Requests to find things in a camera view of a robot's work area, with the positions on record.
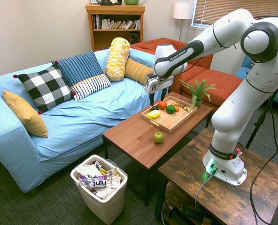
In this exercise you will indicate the dark avocado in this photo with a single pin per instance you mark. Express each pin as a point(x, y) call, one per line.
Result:
point(155, 108)

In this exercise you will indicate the green pot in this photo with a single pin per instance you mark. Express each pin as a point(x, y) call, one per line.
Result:
point(131, 2)

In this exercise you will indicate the overripe brown banana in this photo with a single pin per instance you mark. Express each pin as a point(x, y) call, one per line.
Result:
point(182, 107)

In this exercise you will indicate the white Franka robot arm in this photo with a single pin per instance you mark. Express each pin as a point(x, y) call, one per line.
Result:
point(235, 98)

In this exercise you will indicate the row of books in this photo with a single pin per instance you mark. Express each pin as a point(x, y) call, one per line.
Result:
point(116, 24)

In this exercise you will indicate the white navy striped pillow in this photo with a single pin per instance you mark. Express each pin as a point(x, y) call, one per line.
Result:
point(90, 85)

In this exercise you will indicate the black camera tripod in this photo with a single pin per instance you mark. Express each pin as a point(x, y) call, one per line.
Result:
point(258, 124)

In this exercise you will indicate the mustard striped pillow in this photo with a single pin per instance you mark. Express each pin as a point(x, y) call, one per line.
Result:
point(139, 71)

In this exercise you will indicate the wooden tray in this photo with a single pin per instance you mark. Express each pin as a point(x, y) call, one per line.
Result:
point(169, 122)

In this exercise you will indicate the white trash bin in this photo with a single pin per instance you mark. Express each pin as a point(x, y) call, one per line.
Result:
point(103, 208)

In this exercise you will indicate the potted green fern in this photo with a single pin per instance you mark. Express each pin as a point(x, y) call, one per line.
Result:
point(198, 93)

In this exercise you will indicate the wooden bookshelf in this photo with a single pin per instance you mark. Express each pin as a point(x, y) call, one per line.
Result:
point(115, 37)

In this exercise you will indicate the large orange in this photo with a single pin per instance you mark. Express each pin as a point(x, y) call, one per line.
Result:
point(162, 105)

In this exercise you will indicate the white floor lamp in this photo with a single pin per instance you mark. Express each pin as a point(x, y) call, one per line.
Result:
point(182, 10)

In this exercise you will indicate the blue striped pillow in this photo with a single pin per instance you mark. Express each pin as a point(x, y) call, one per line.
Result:
point(80, 66)

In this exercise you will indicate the black object on bookshelf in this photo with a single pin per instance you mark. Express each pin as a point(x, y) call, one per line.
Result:
point(109, 2)

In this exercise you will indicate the small black speaker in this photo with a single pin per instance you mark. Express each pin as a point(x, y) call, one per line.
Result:
point(134, 38)

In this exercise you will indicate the light blue sofa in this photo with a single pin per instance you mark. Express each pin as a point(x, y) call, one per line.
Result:
point(82, 122)

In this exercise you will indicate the plain mustard pillow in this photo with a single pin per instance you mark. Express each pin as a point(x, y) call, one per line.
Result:
point(26, 114)

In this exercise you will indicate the yellow lemon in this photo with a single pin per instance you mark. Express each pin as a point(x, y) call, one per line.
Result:
point(153, 114)

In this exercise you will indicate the brown window blinds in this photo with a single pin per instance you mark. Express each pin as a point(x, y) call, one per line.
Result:
point(235, 8)

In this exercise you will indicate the green round fruit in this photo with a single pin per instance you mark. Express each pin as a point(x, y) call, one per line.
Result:
point(170, 109)

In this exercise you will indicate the black white checked pillow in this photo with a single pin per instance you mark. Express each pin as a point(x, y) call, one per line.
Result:
point(47, 86)

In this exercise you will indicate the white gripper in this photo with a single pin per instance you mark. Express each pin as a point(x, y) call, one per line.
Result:
point(154, 85)

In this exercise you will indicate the yellow patterned bolster pillow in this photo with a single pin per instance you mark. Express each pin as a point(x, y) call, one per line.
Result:
point(117, 59)

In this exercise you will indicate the rustic brown robot table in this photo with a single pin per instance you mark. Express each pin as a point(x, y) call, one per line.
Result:
point(223, 201)

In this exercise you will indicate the orange sectional sofa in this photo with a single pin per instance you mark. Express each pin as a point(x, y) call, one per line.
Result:
point(218, 82)

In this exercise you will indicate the crumpled trash wrappers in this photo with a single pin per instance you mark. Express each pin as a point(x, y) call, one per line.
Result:
point(99, 180)

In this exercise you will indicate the reddish wood coffee table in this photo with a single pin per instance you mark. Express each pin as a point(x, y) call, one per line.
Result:
point(139, 140)

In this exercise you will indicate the green apple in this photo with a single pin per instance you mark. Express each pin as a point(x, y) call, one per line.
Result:
point(158, 137)

